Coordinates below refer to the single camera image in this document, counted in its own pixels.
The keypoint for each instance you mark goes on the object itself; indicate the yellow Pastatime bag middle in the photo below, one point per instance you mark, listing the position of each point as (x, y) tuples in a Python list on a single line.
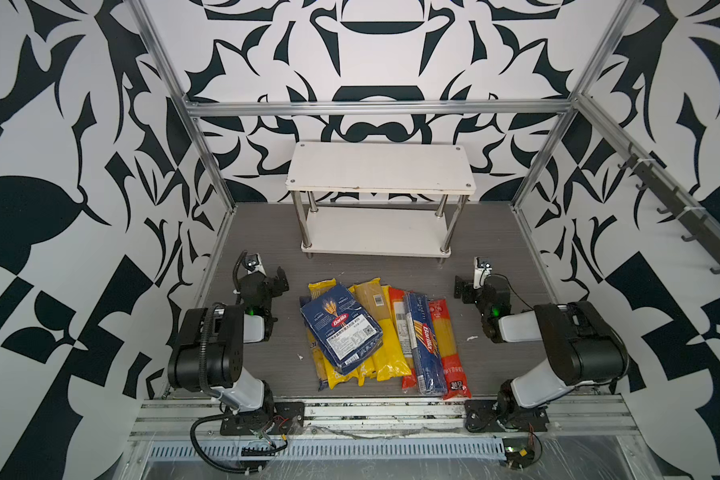
[(342, 377)]

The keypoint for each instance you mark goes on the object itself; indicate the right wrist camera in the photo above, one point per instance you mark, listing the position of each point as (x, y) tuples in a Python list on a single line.
[(482, 269)]

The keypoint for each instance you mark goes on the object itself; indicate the yellow Pastatime bag barcode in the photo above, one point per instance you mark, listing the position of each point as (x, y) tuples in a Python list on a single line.
[(385, 359)]

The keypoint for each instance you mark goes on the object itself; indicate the red spaghetti bag labelled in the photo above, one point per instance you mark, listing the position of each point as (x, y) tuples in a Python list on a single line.
[(400, 314)]

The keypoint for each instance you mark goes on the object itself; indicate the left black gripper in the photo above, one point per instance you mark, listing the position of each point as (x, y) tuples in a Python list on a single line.
[(276, 282)]

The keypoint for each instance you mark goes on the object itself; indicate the yellow Pastatime bag left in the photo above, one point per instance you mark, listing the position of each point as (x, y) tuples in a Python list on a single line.
[(317, 289)]

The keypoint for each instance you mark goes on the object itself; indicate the dark wall hook rack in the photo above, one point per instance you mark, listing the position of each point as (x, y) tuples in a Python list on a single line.
[(676, 203)]

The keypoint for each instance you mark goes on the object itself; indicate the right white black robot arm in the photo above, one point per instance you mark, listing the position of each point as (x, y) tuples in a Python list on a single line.
[(581, 348)]

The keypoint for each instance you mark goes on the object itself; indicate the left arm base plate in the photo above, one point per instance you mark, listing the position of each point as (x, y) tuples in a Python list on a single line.
[(278, 418)]

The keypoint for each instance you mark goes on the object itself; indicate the blue Barilla spaghetti box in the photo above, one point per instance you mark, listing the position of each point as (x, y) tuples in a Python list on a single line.
[(425, 352)]

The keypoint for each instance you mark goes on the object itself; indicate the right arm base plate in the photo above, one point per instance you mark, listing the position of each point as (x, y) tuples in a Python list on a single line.
[(483, 416)]

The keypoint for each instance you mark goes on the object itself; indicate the yellow pastatime bag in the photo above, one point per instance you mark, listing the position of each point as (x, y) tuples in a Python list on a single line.
[(342, 377), (317, 289)]

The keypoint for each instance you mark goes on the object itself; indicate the white two-tier metal shelf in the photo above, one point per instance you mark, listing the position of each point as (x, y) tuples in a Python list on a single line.
[(440, 171)]

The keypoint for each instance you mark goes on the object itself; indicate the small circuit board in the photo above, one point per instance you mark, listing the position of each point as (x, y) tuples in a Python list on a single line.
[(520, 453)]

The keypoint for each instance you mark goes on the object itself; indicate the dark blue Barilla pasta bag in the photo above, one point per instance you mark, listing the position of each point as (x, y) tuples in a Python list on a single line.
[(340, 326)]

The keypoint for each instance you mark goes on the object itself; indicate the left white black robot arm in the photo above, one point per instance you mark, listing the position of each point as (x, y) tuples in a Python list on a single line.
[(207, 355)]

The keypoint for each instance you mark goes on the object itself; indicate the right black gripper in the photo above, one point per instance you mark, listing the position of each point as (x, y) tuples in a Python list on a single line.
[(465, 290)]

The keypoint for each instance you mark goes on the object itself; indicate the white slotted cable duct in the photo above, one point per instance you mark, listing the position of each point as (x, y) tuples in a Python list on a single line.
[(490, 448)]

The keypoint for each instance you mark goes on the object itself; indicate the dark spaghetti pack far left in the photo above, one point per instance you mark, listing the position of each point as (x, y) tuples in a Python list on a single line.
[(318, 360)]

